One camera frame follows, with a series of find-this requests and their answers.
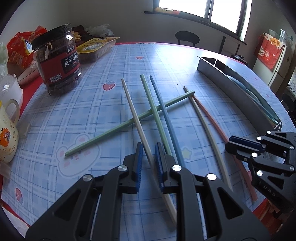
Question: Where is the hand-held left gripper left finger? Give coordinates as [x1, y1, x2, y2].
[25, 142, 144, 241]

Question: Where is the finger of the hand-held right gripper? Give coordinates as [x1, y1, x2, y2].
[225, 143, 295, 173]
[229, 131, 296, 153]

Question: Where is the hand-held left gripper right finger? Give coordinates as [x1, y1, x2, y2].
[154, 142, 271, 241]

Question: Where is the pink chopstick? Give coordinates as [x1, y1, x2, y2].
[191, 94, 258, 202]

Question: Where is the cream chopstick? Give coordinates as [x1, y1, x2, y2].
[183, 86, 232, 192]
[121, 78, 177, 225]

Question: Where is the blue spoon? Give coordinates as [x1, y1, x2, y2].
[228, 74, 279, 123]

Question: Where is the green chopstick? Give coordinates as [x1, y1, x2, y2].
[65, 91, 195, 157]
[140, 75, 173, 156]

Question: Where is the blue chopstick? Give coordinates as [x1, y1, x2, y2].
[149, 75, 186, 168]

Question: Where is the stainless steel utensil tray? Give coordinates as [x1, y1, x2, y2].
[197, 56, 283, 133]

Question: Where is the white refrigerator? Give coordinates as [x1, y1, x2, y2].
[253, 44, 292, 87]

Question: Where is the electric pressure cooker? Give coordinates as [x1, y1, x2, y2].
[231, 54, 248, 64]

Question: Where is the red printed cloth cover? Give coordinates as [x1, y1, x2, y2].
[254, 32, 286, 71]

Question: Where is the clear plastic food container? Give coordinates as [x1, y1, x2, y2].
[268, 29, 279, 43]

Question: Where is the clear plastic jar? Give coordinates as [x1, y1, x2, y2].
[279, 29, 289, 45]

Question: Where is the black lidded snack jar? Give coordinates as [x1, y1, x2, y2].
[31, 23, 83, 96]

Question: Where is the yellow snack tray packet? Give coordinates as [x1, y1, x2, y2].
[76, 37, 120, 63]

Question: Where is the cream mug with orange print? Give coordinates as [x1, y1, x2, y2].
[0, 99, 20, 163]

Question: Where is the dark framed window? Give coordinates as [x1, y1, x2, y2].
[158, 0, 252, 42]

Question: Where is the pink bowl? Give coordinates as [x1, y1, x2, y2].
[17, 66, 41, 85]

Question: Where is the small white plastic bag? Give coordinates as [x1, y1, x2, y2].
[85, 24, 112, 37]

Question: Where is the white plastic pot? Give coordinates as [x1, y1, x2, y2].
[0, 74, 23, 109]

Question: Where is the red snack bag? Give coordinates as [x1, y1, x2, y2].
[6, 25, 47, 70]

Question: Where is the large white plastic bag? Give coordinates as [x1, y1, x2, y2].
[0, 42, 10, 77]

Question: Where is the black metal frame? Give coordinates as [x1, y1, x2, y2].
[218, 36, 240, 56]

